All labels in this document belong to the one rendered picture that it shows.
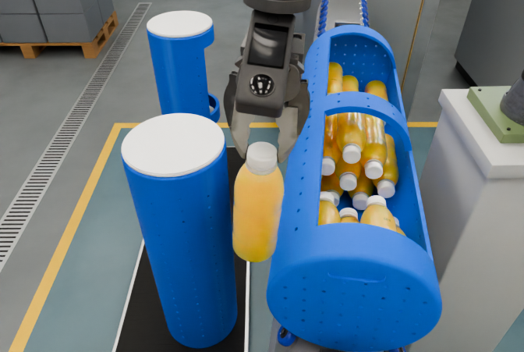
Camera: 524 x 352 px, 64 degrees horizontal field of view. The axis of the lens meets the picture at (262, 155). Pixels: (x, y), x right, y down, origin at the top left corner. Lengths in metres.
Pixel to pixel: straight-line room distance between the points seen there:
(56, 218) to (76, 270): 0.40
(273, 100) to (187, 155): 0.74
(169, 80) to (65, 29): 2.39
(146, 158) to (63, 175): 1.77
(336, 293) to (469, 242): 0.58
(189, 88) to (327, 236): 1.34
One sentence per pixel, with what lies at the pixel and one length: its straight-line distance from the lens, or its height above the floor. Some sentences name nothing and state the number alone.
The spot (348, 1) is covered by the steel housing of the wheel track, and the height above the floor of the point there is 0.93.
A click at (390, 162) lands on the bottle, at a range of 1.05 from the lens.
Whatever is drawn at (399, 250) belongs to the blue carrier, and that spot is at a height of 1.22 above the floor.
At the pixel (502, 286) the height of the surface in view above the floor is 0.68.
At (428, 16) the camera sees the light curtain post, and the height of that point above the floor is 1.08.
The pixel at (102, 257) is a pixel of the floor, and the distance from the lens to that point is 2.31.
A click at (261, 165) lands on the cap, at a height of 1.39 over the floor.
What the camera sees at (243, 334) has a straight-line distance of 1.78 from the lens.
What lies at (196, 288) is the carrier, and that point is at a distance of 1.43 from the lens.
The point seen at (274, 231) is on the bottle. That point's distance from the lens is 0.61.
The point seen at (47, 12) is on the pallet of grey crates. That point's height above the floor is 0.42.
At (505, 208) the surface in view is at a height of 1.00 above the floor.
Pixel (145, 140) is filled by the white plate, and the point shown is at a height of 1.04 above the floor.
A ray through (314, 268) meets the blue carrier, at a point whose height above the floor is 1.19.
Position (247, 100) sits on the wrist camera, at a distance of 0.39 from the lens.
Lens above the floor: 1.73
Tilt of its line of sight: 39 degrees down
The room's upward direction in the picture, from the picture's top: straight up
